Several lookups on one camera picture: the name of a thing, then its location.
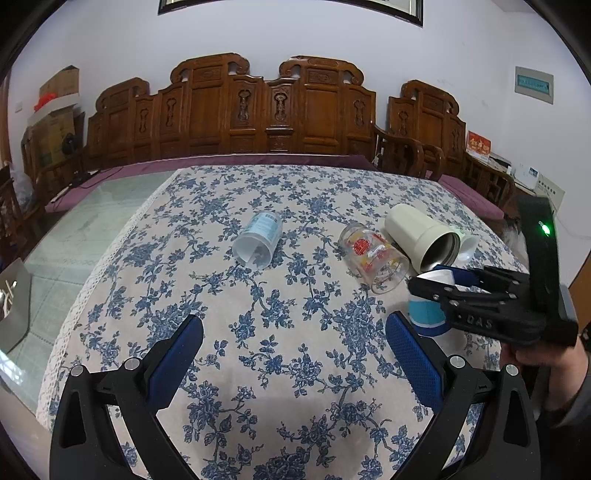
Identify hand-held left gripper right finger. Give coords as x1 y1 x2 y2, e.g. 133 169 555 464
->
385 311 541 480

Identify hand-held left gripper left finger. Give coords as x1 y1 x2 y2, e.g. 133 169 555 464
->
48 315 204 480

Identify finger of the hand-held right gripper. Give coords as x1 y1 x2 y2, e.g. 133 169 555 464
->
407 274 539 344
447 265 533 301

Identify white and blue paper cup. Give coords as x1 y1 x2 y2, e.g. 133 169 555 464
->
408 270 457 339

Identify person's right forearm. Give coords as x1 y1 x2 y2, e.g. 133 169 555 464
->
540 375 591 430

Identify small white cup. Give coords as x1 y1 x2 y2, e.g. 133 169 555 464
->
455 234 481 264

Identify cream insulated steel cup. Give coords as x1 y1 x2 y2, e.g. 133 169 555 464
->
385 203 462 274

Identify glass cup red print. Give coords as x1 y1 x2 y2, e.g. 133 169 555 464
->
338 222 411 295

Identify clear plastic cup blue label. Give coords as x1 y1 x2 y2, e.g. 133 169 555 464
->
231 211 283 271

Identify person's right hand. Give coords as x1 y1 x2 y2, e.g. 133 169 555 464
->
500 333 591 412

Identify purple armchair cushion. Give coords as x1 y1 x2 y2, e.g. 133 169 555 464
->
438 174 505 220

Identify white printed board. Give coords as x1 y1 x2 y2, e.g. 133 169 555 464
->
534 175 567 214

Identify white router box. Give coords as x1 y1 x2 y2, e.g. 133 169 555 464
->
512 163 541 191

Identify blue floral tablecloth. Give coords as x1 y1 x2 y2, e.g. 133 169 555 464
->
37 164 532 480

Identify red printed box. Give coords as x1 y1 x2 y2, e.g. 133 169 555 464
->
465 130 493 161

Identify carved wooden armchair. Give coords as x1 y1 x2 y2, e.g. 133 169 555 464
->
373 80 517 209

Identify purple sofa cushion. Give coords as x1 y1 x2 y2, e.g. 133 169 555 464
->
44 154 383 214

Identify clear plastic bag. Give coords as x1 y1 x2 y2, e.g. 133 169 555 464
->
8 167 36 209

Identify carved wooden sofa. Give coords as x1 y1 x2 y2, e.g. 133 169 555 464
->
81 53 385 172

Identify large printed cardboard box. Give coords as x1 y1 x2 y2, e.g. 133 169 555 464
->
20 110 86 182

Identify brown cardboard box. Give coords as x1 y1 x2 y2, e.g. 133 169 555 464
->
39 65 81 100

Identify wall electrical panel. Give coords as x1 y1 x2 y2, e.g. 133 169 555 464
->
514 65 555 105

